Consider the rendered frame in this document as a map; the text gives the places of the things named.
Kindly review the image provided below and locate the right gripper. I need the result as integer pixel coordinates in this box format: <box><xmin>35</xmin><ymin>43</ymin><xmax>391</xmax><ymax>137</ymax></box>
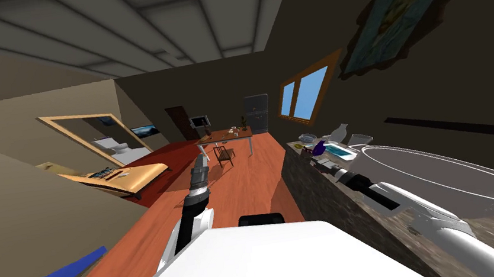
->
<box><xmin>310</xmin><ymin>154</ymin><xmax>341</xmax><ymax>179</ymax></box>

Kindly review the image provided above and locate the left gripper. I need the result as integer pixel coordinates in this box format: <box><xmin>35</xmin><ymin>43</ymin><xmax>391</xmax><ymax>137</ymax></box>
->
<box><xmin>191</xmin><ymin>153</ymin><xmax>211</xmax><ymax>172</ymax></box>

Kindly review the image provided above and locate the purple cup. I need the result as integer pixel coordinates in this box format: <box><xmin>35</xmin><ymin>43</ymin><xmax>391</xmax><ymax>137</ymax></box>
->
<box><xmin>311</xmin><ymin>140</ymin><xmax>329</xmax><ymax>158</ymax></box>

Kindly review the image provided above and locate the teal rectangular sponge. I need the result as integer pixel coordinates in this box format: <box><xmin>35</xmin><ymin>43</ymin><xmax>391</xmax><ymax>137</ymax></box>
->
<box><xmin>323</xmin><ymin>138</ymin><xmax>359</xmax><ymax>165</ymax></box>

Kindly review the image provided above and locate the dark wooden chair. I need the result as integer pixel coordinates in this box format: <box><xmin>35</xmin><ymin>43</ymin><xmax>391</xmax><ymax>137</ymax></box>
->
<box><xmin>211</xmin><ymin>144</ymin><xmax>238</xmax><ymax>169</ymax></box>

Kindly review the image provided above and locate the clear glass bowl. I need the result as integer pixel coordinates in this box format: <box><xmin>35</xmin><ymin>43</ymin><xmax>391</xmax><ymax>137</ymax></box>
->
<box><xmin>297</xmin><ymin>131</ymin><xmax>319</xmax><ymax>145</ymax></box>

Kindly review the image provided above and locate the wooden dining table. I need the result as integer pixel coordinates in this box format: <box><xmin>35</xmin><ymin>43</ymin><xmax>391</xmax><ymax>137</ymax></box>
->
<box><xmin>194</xmin><ymin>114</ymin><xmax>257</xmax><ymax>164</ymax></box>

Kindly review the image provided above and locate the clear glass vase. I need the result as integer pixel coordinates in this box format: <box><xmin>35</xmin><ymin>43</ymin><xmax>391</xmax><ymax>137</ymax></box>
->
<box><xmin>328</xmin><ymin>122</ymin><xmax>351</xmax><ymax>144</ymax></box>

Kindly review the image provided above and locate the clear glass tumbler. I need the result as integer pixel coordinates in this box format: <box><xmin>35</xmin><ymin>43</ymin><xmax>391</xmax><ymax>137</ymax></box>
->
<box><xmin>347</xmin><ymin>131</ymin><xmax>375</xmax><ymax>149</ymax></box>

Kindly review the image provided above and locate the dark brown door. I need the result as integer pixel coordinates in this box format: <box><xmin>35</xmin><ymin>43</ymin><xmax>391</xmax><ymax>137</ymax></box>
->
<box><xmin>163</xmin><ymin>103</ymin><xmax>201</xmax><ymax>144</ymax></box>

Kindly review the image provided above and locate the light wooden desk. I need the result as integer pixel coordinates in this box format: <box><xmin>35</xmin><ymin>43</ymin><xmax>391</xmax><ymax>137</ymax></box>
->
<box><xmin>34</xmin><ymin>146</ymin><xmax>175</xmax><ymax>213</ymax></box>

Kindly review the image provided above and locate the dark grey refrigerator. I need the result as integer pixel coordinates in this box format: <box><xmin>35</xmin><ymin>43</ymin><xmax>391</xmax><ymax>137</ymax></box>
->
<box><xmin>242</xmin><ymin>92</ymin><xmax>274</xmax><ymax>136</ymax></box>

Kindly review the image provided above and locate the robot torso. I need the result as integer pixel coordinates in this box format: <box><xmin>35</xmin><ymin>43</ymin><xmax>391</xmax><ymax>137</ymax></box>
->
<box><xmin>87</xmin><ymin>191</ymin><xmax>438</xmax><ymax>277</ymax></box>

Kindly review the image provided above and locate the wooden framed doorway mirror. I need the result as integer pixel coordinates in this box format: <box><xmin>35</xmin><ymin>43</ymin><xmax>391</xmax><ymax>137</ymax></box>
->
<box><xmin>36</xmin><ymin>102</ymin><xmax>156</xmax><ymax>178</ymax></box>

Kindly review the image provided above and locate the large grey oval plate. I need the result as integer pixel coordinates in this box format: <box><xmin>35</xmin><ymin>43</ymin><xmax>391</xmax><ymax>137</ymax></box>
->
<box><xmin>348</xmin><ymin>127</ymin><xmax>494</xmax><ymax>239</ymax></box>

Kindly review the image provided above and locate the wall television screen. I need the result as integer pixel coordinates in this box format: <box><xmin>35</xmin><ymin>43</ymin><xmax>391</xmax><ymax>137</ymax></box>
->
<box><xmin>189</xmin><ymin>114</ymin><xmax>212</xmax><ymax>130</ymax></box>

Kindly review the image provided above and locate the small blue wall picture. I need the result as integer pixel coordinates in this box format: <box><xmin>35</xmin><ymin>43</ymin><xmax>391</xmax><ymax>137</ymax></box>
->
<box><xmin>130</xmin><ymin>123</ymin><xmax>161</xmax><ymax>140</ymax></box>

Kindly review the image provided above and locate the window with wooden frame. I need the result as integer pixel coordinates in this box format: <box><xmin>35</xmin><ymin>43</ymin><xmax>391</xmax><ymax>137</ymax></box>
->
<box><xmin>270</xmin><ymin>48</ymin><xmax>352</xmax><ymax>130</ymax></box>

